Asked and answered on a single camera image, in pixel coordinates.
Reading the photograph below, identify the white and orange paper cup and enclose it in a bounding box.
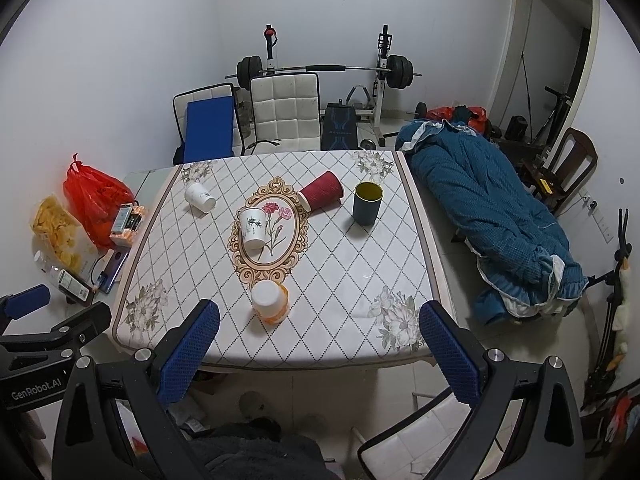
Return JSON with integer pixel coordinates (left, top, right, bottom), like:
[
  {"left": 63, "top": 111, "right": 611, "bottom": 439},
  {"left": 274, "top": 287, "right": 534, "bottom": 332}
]
[{"left": 250, "top": 280, "right": 288, "bottom": 325}]

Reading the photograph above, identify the white floral ceramic cup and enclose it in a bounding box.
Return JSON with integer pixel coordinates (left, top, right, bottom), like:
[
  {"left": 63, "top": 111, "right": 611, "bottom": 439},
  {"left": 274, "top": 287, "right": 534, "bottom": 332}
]
[{"left": 239, "top": 208, "right": 267, "bottom": 252}]

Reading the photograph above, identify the dark green yellow-lined cup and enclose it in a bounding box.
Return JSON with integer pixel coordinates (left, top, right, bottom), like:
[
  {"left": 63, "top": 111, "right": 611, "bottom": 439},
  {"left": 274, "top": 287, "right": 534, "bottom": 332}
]
[{"left": 352, "top": 181, "right": 384, "bottom": 226}]

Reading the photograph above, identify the red ribbed paper cup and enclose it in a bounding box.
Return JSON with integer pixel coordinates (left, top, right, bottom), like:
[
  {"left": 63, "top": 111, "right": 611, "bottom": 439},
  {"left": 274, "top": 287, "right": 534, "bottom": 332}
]
[{"left": 298, "top": 171, "right": 344, "bottom": 212}]

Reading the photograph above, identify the brown wallet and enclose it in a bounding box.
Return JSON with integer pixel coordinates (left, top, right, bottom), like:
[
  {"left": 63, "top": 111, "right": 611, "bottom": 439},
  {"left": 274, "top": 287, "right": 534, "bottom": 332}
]
[{"left": 62, "top": 284, "right": 96, "bottom": 307}]

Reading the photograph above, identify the white green tube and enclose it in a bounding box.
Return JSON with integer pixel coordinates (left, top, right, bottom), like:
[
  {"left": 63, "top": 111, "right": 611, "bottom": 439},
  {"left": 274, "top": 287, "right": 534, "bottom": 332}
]
[{"left": 56, "top": 269, "right": 90, "bottom": 290}]

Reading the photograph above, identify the yellow flower-print bag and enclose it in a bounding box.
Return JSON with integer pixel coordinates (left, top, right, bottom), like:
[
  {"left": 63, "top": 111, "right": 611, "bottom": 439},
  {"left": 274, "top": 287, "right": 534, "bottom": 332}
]
[{"left": 32, "top": 195, "right": 98, "bottom": 276}]

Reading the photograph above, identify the white cushioned foreground chair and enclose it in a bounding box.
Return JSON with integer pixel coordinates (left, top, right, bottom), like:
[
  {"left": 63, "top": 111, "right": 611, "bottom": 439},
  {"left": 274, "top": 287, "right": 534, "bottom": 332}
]
[{"left": 352, "top": 388, "right": 471, "bottom": 479}]

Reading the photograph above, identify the purple smartphone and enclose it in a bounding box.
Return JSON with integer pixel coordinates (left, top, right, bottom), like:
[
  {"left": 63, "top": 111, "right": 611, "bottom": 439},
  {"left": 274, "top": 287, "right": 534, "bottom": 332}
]
[{"left": 98, "top": 249, "right": 129, "bottom": 295}]

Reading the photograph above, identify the blue quilted coat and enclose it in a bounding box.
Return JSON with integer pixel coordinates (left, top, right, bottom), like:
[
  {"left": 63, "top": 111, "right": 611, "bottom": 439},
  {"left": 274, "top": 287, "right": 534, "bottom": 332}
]
[{"left": 395, "top": 119, "right": 588, "bottom": 325}]

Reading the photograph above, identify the red plastic bag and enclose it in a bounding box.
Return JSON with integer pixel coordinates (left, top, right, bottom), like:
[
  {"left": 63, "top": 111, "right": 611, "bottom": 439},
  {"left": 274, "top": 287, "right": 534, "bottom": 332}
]
[{"left": 63, "top": 155, "right": 134, "bottom": 249}]

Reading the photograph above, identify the orange tissue pack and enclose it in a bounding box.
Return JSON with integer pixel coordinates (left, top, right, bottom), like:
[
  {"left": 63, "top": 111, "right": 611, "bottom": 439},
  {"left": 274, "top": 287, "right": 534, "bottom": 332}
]
[{"left": 110, "top": 203, "right": 146, "bottom": 248}]

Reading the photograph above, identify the floral diamond-pattern tablecloth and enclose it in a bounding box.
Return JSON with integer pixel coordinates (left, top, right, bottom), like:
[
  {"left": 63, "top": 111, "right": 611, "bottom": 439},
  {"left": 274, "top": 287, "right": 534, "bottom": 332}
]
[{"left": 111, "top": 151, "right": 451, "bottom": 370}]

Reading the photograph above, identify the dark wooden chair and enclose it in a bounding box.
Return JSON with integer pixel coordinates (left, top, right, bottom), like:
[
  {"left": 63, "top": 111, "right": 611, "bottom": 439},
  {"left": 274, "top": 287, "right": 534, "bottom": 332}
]
[{"left": 527, "top": 128, "right": 598, "bottom": 214}]

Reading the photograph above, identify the white chair with blue cushion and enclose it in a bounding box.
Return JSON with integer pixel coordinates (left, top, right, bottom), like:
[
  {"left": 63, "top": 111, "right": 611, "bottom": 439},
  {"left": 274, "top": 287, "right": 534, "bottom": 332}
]
[{"left": 172, "top": 82, "right": 245, "bottom": 166}]

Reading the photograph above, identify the red orange bag on floor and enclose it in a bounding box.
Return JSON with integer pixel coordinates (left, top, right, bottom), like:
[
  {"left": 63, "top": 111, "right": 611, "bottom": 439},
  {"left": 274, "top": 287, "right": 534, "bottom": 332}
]
[{"left": 426, "top": 105, "right": 487, "bottom": 134}]

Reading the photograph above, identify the weight bench rack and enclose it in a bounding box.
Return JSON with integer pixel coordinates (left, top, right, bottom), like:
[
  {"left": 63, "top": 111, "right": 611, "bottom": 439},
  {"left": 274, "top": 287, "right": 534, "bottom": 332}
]
[{"left": 264, "top": 24, "right": 393, "bottom": 148}]

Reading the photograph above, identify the black blue backpack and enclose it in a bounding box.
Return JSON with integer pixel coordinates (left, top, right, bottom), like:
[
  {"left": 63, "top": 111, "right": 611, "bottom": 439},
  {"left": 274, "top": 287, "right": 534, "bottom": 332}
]
[{"left": 320, "top": 103, "right": 358, "bottom": 151}]

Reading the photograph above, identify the white padded chair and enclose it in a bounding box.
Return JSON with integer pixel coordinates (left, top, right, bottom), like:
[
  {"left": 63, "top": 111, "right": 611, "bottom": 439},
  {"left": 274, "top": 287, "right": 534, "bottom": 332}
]
[{"left": 250, "top": 73, "right": 321, "bottom": 154}]

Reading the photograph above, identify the barbell with black plates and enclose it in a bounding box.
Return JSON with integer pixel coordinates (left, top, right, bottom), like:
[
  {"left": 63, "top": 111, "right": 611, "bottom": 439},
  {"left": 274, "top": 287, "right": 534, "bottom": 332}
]
[{"left": 226, "top": 54, "right": 421, "bottom": 90}]

